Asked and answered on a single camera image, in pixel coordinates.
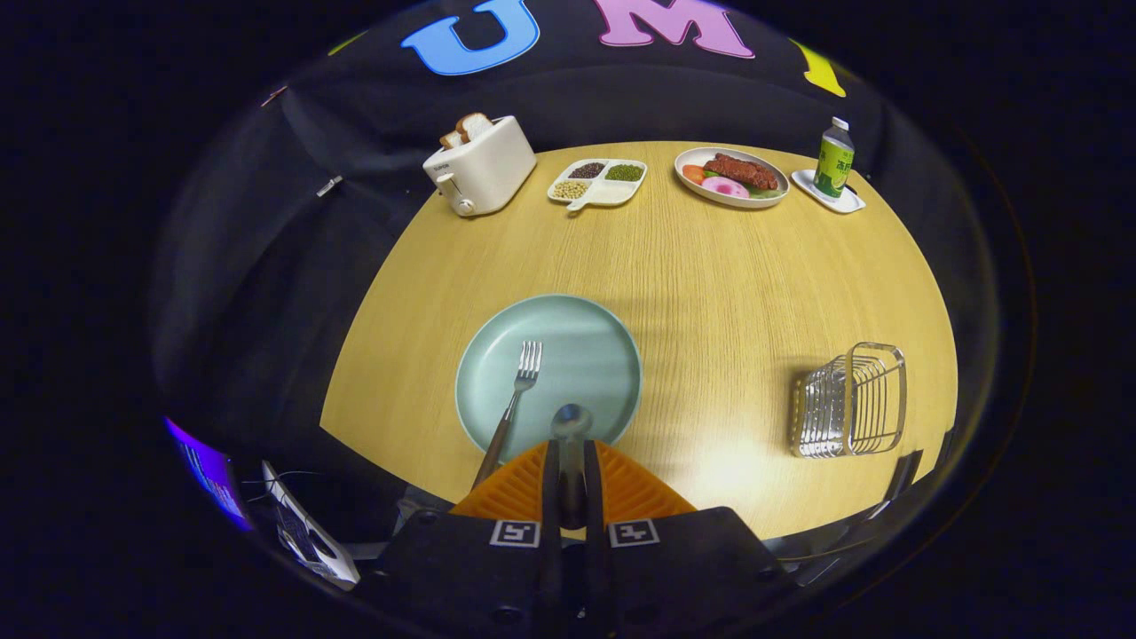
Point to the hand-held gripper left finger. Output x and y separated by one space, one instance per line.
551 497

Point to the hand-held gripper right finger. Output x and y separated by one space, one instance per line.
593 497

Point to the pale green plate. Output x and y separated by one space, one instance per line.
586 355

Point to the white keyboard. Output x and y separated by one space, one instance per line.
306 532

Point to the white divided dish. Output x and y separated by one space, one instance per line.
608 191

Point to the pile of yellow beans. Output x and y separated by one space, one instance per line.
570 189

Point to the white food plate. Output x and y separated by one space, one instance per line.
688 191

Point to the pile of green beans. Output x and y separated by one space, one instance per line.
625 172

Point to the pile of dark beans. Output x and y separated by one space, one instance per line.
587 170

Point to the white toaster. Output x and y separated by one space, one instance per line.
488 169

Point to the orange carrot slice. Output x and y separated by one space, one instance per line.
693 174

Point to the lit purple screen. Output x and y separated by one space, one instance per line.
209 470

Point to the green lettuce leaf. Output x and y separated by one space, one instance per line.
768 191

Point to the brown meat piece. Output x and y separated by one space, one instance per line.
741 171

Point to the black backdrop cloth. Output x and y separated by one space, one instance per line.
266 266

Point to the white bread slice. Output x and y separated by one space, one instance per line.
451 139
476 127

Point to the silver clip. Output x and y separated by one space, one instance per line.
329 185

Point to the white square coaster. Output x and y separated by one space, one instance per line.
843 205

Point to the green label plastic bottle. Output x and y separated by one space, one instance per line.
833 164

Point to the pink clip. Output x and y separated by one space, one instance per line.
273 94

